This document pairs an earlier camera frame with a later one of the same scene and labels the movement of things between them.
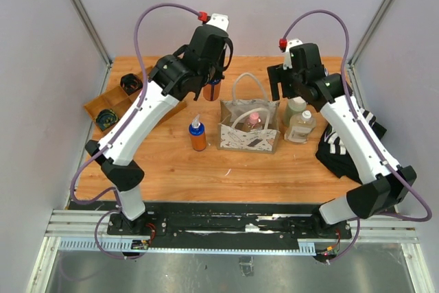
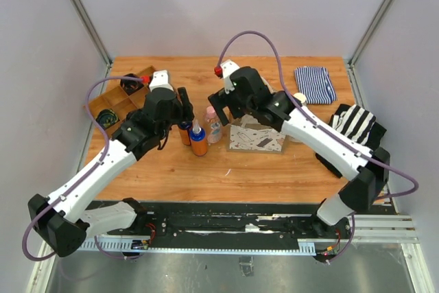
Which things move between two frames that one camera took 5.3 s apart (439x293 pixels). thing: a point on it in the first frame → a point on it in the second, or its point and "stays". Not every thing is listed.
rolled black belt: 130,83 stays
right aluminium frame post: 351,60 stays
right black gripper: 277,74 → 219,100
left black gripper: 219,74 → 185,110
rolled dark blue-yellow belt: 106,118 stays
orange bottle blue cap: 211,90 → 184,128
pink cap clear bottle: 254,122 → 215,132
